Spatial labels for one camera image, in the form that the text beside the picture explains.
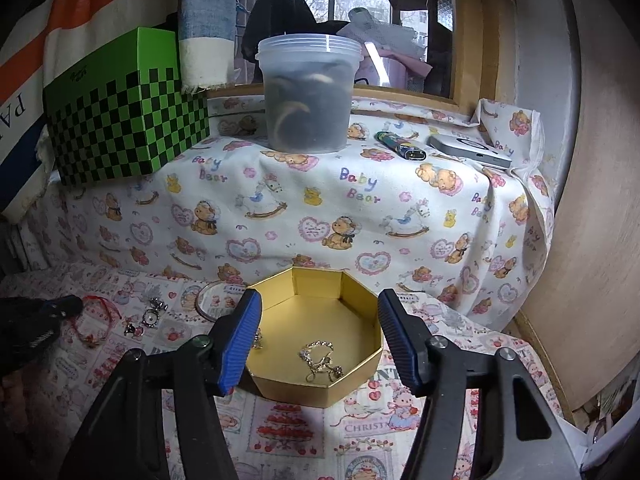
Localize red cord bracelet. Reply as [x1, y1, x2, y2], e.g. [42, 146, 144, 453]
[68, 294, 124, 350]

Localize silver bangle bracelet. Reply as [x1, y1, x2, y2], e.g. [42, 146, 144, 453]
[193, 279, 249, 323]

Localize small silver charm earrings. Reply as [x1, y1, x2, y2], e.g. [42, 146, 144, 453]
[124, 297, 168, 338]

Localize silver chain jewelry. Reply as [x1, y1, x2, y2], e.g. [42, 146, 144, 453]
[298, 340, 344, 382]

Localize strawberry print table cloth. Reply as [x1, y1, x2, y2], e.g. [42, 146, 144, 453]
[1, 263, 579, 479]

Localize gold octagonal box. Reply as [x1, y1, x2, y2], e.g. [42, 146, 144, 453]
[246, 268, 383, 408]

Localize baby bear print cloth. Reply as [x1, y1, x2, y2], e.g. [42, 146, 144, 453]
[20, 98, 554, 330]

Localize patterned cigarette lighter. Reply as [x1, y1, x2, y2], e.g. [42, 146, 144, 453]
[374, 131, 426, 162]

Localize silver flat phone case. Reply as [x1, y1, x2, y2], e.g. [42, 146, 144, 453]
[427, 133, 512, 169]

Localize green black checkered box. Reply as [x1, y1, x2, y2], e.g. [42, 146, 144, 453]
[42, 27, 209, 188]

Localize clear plastic lidded tub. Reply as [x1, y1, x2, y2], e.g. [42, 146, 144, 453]
[256, 34, 362, 154]

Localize striped Hermes Paris curtain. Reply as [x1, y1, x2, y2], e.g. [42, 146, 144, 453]
[1, 0, 236, 224]

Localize black garment at window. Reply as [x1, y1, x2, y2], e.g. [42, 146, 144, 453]
[241, 0, 347, 84]

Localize window with wooden frame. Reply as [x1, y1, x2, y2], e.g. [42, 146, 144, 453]
[216, 0, 500, 112]

